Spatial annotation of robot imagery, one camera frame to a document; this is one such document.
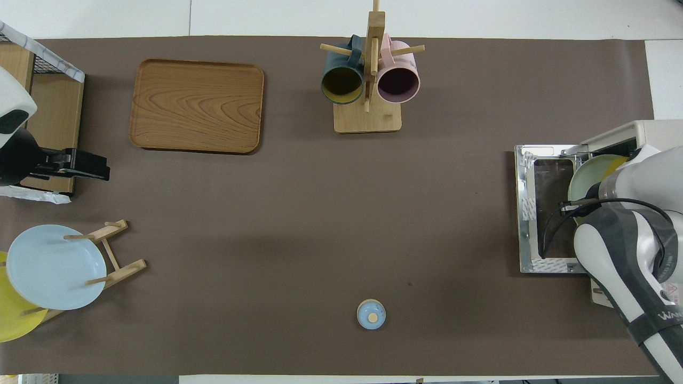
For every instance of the light blue plate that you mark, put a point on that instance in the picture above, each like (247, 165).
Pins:
(53, 266)

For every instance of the yellow plate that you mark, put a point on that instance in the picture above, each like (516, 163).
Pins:
(13, 320)

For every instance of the pale green plate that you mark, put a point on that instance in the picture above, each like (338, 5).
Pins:
(587, 178)

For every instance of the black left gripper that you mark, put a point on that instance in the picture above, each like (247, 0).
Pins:
(21, 160)

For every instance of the pink mug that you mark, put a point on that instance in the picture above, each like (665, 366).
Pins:
(398, 82)

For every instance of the white checked cloth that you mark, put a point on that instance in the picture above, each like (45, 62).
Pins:
(53, 61)

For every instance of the white crumpled liner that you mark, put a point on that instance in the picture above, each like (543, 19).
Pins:
(32, 196)

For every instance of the brown wooden tray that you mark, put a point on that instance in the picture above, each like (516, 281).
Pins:
(197, 106)

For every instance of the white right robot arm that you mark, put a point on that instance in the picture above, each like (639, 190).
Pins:
(629, 277)

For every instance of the dark blue mug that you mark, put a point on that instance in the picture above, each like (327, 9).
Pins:
(342, 85)

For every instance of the brown table mat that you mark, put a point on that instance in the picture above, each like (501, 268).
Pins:
(320, 213)

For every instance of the wooden plate rack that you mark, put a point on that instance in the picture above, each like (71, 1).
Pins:
(120, 272)

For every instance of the white toaster oven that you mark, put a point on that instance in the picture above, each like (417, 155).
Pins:
(651, 133)

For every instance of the wooden mug tree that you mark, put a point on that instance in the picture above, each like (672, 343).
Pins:
(368, 120)

